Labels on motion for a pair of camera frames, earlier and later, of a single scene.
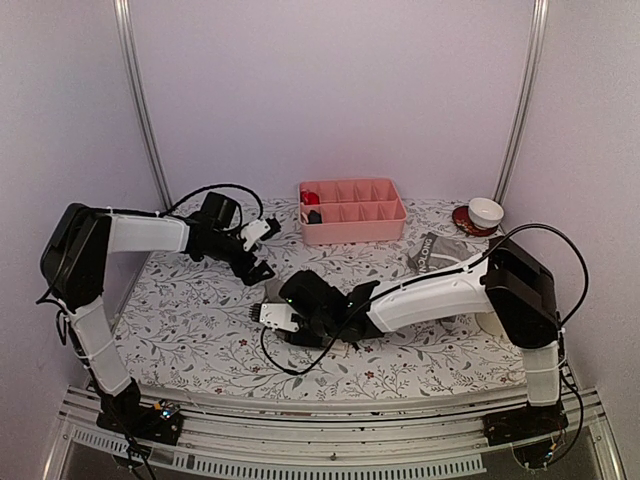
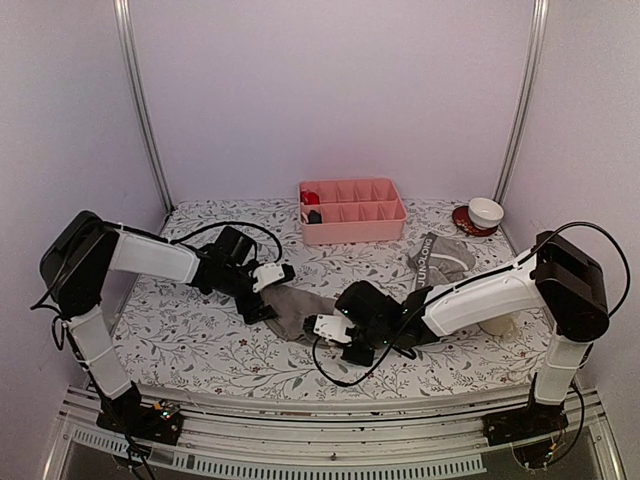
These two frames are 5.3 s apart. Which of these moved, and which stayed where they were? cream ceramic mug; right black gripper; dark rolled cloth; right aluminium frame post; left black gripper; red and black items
Moved: left black gripper; right black gripper
Stayed: dark rolled cloth; cream ceramic mug; red and black items; right aluminium frame post
